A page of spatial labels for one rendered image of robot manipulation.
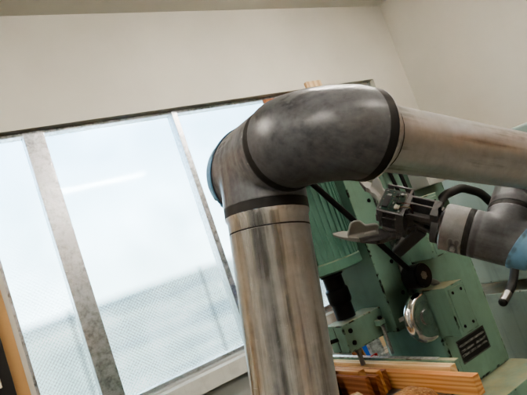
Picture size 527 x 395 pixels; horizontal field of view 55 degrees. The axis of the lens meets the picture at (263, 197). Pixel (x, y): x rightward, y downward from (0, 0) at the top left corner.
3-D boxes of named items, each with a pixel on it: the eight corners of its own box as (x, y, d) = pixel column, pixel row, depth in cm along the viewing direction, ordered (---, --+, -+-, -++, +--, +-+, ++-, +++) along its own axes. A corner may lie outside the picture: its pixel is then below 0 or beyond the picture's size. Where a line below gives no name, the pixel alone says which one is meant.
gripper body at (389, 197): (385, 181, 101) (447, 194, 95) (388, 208, 107) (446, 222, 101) (372, 210, 97) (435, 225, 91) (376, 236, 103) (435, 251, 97)
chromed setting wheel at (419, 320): (412, 351, 121) (394, 302, 122) (443, 331, 128) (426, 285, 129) (421, 351, 118) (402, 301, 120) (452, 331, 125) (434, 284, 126)
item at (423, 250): (411, 262, 128) (390, 207, 130) (433, 252, 133) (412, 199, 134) (436, 258, 121) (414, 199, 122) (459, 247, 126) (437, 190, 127)
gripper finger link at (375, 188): (368, 161, 108) (394, 186, 102) (372, 179, 112) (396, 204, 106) (356, 168, 108) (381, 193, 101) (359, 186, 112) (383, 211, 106)
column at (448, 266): (399, 388, 144) (314, 155, 151) (447, 356, 156) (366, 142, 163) (463, 394, 126) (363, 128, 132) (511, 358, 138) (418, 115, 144)
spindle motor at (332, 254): (285, 287, 131) (246, 175, 134) (334, 266, 141) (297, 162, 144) (325, 279, 117) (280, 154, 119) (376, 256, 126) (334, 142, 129)
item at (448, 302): (433, 337, 125) (416, 291, 127) (449, 327, 129) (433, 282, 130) (463, 336, 118) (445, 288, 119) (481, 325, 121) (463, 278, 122)
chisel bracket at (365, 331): (336, 359, 127) (324, 327, 128) (373, 338, 135) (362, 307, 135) (354, 360, 121) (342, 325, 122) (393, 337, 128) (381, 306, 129)
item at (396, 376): (320, 381, 143) (315, 367, 143) (325, 378, 144) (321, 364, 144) (479, 396, 98) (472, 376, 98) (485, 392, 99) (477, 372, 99)
